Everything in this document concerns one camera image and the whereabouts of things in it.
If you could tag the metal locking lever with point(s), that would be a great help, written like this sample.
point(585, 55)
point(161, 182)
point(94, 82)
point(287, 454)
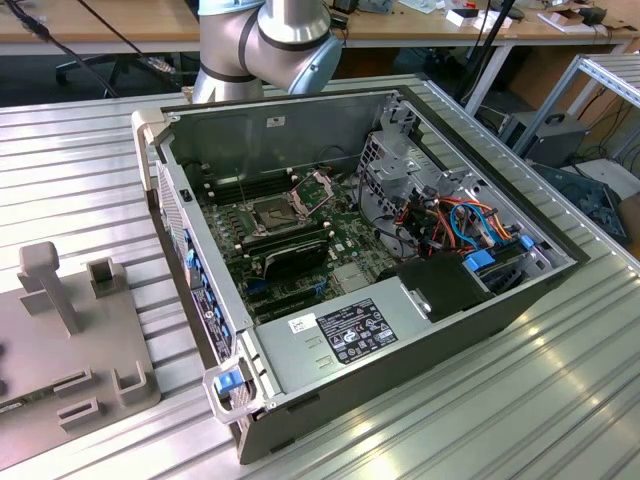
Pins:
point(240, 187)

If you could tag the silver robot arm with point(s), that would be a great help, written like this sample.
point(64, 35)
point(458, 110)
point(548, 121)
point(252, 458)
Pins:
point(285, 30)

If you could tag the CPU socket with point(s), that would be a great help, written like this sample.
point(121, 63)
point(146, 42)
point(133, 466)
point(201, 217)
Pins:
point(272, 215)

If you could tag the green motherboard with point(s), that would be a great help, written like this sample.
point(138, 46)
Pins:
point(350, 240)

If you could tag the black expansion card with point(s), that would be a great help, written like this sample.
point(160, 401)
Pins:
point(295, 260)

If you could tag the green RAM stick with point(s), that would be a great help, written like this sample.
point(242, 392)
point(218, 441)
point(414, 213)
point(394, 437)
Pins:
point(12, 406)
point(285, 241)

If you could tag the silver chipset heatsink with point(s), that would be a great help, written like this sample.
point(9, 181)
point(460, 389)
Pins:
point(350, 277)

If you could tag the black expansion slot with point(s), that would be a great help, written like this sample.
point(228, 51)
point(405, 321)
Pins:
point(285, 296)
point(290, 308)

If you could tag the blue expansion slot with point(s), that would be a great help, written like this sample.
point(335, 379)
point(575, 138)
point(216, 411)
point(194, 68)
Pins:
point(256, 287)

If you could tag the black RAM slot white clips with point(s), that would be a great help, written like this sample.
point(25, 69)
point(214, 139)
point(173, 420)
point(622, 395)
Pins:
point(255, 178)
point(257, 185)

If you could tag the silver metal drive cage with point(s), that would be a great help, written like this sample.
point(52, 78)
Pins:
point(395, 170)

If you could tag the silver power supply unit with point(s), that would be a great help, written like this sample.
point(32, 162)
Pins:
point(300, 360)

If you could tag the white label sticker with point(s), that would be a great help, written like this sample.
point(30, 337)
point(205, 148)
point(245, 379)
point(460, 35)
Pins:
point(275, 121)

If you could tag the black plastic shroud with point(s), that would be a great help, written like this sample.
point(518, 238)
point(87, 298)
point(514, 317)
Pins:
point(440, 290)

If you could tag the blue card retention clip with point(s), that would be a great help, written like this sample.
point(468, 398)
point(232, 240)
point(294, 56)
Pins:
point(190, 260)

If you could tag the blue disk carrier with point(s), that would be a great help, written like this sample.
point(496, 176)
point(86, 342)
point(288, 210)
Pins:
point(479, 261)

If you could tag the grey open PC case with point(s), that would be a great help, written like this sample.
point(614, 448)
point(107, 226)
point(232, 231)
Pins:
point(425, 370)

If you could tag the blue case latch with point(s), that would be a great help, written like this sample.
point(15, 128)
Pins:
point(226, 382)

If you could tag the small blue plastic clip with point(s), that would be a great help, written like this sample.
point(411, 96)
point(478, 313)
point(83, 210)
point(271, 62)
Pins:
point(525, 242)

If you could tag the black tripod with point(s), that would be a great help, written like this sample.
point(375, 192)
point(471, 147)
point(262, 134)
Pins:
point(487, 46)

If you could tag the white flat box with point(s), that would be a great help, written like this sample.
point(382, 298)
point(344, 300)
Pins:
point(452, 17)

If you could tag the black office chair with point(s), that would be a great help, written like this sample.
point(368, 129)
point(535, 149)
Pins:
point(118, 70)

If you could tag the dark teal bin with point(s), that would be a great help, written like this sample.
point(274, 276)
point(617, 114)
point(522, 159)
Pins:
point(585, 200)

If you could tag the grey parts rack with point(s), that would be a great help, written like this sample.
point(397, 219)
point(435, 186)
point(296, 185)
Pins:
point(75, 350)

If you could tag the brown cardboard box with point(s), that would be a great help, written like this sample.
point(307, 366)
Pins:
point(631, 220)

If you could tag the open cardboard box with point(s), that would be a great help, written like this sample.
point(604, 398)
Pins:
point(565, 20)

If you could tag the aluminium profile frame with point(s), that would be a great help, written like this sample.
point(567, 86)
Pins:
point(607, 75)

